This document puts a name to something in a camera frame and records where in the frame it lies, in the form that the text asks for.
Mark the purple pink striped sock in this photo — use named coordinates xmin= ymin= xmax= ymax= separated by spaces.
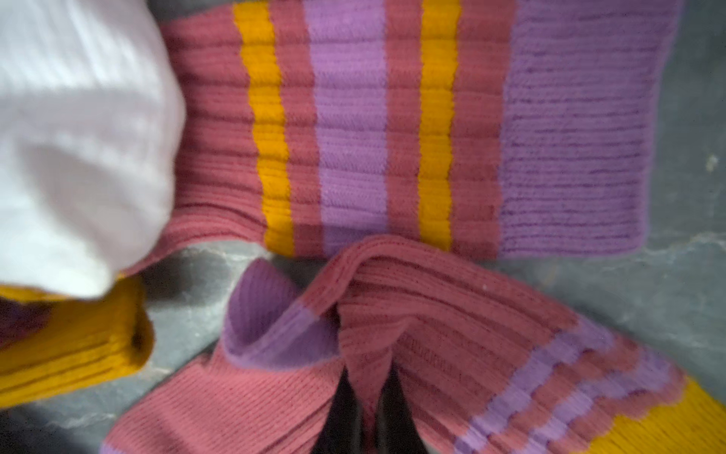
xmin=132 ymin=1 xmax=683 ymax=272

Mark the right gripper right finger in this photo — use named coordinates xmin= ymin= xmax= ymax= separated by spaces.
xmin=375 ymin=367 xmax=428 ymax=454

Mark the pink purple yellow sock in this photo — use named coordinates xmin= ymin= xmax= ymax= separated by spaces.
xmin=101 ymin=236 xmax=725 ymax=453

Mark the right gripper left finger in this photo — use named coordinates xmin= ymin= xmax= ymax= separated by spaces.
xmin=311 ymin=369 xmax=363 ymax=454

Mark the white sock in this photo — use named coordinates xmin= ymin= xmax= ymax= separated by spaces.
xmin=1 ymin=1 xmax=185 ymax=298

